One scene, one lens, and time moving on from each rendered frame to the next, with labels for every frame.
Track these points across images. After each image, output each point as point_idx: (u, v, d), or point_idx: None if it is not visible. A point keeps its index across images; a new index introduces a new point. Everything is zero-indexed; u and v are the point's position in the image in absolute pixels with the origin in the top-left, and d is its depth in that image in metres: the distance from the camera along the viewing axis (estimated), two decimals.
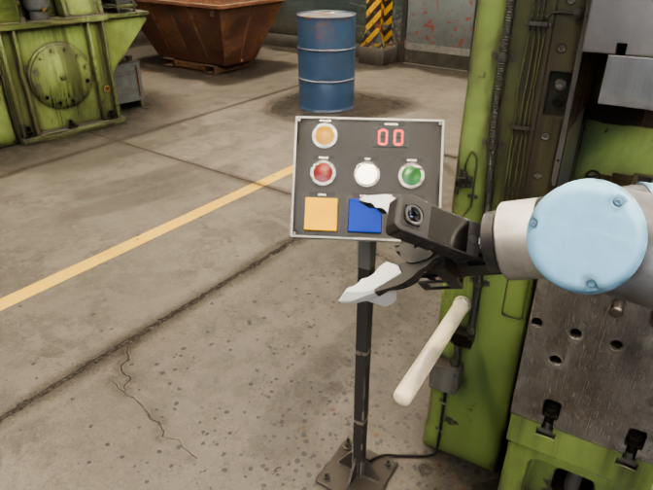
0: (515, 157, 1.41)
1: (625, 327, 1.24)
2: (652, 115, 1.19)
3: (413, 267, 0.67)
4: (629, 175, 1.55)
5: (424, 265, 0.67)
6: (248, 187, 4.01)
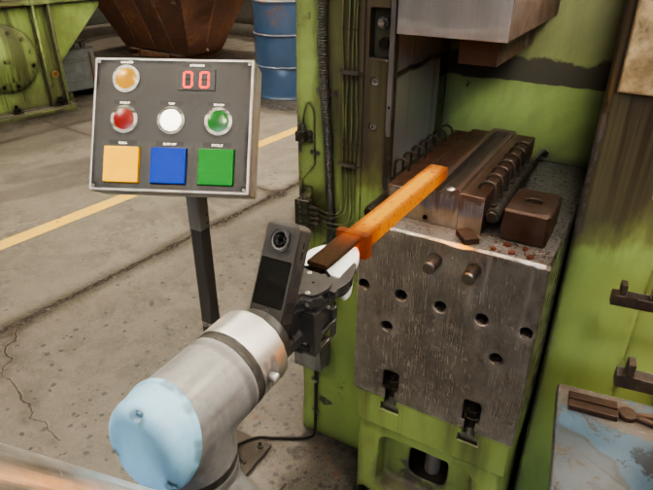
0: (350, 107, 1.30)
1: (445, 285, 1.13)
2: (466, 50, 1.07)
3: None
4: (488, 131, 1.44)
5: None
6: None
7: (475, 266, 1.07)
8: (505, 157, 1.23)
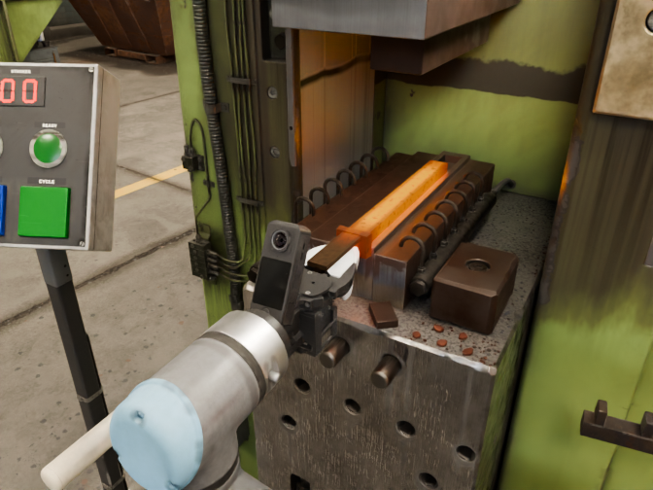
0: (244, 126, 0.97)
1: (356, 380, 0.81)
2: (380, 50, 0.75)
3: None
4: (436, 155, 1.12)
5: None
6: (142, 182, 3.58)
7: (393, 360, 0.75)
8: (448, 196, 0.91)
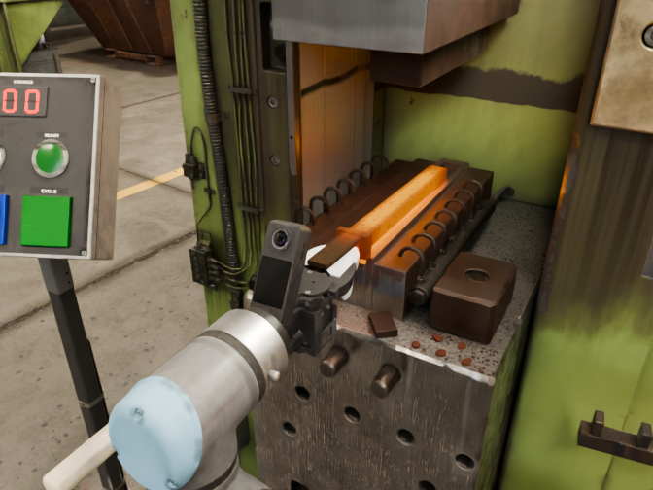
0: (245, 135, 0.98)
1: (356, 388, 0.81)
2: (380, 61, 0.76)
3: None
4: (436, 161, 1.13)
5: None
6: (142, 184, 3.58)
7: (392, 369, 0.75)
8: (447, 205, 0.91)
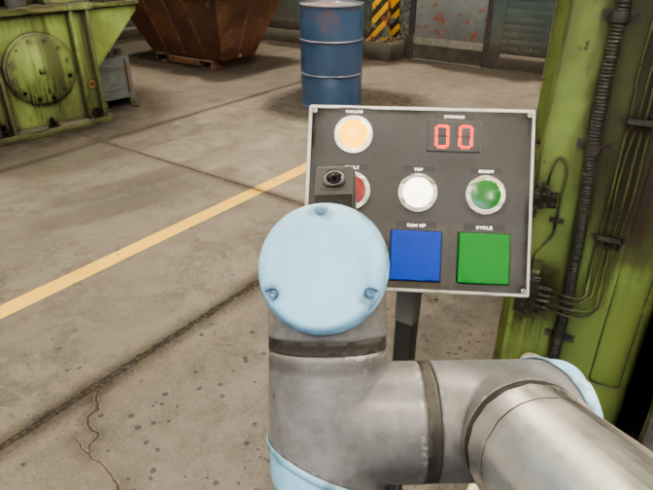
0: (628, 166, 0.97)
1: None
2: None
3: None
4: None
5: None
6: (246, 192, 3.57)
7: None
8: None
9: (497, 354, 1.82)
